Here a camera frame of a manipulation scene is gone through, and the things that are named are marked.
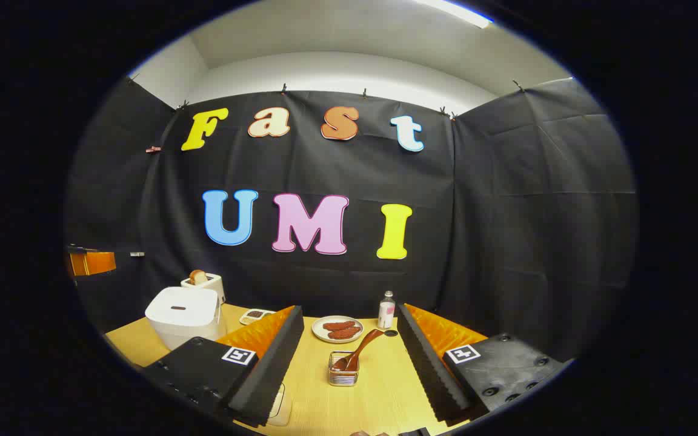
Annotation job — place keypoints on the brown wooden spoon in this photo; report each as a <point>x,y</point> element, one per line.
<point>362,345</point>

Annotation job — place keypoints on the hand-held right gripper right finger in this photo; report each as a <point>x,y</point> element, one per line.
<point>425,357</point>

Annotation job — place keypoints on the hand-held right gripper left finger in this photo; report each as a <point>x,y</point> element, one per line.
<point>273,357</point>

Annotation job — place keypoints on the red sausage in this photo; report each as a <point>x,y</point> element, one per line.
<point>338,326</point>
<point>344,333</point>

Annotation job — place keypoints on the toasted bread slice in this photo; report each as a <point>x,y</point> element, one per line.
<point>198,277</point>

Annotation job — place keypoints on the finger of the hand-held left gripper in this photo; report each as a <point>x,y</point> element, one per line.
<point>96,263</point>

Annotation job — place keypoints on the white divided grain dish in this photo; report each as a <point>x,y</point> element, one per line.
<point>256,316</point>

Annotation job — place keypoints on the white rice cooker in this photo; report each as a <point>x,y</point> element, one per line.
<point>182,315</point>

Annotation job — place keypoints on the clear bottle with pink label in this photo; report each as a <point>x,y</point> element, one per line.
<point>386,313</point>

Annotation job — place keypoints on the white round plate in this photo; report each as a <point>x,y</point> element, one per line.
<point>320,332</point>

